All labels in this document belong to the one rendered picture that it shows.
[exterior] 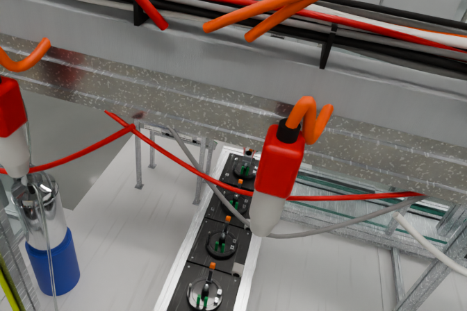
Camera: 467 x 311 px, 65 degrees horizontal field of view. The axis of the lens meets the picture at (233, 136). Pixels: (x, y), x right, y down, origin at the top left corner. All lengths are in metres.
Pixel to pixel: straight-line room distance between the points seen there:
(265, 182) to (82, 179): 2.99
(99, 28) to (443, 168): 0.48
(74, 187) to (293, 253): 2.03
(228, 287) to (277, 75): 1.23
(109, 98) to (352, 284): 1.53
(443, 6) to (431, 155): 4.31
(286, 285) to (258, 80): 1.40
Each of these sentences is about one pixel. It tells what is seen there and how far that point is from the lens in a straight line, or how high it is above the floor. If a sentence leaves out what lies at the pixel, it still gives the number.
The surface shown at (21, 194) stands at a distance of 1.33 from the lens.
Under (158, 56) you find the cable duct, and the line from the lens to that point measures 0.50.
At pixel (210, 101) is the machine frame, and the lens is 0.51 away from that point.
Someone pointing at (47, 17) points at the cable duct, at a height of 2.14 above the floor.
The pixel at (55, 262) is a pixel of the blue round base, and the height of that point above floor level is 1.09.
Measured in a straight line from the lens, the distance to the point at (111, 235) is 1.87.
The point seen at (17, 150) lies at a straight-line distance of 0.63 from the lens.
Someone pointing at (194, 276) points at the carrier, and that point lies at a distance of 1.61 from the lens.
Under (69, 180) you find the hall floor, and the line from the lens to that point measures 3.38.
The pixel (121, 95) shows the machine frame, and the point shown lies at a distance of 0.57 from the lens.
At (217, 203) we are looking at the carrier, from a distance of 1.84.
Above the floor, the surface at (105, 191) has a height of 0.86.
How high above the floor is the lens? 2.35
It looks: 38 degrees down
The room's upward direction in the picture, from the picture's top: 10 degrees clockwise
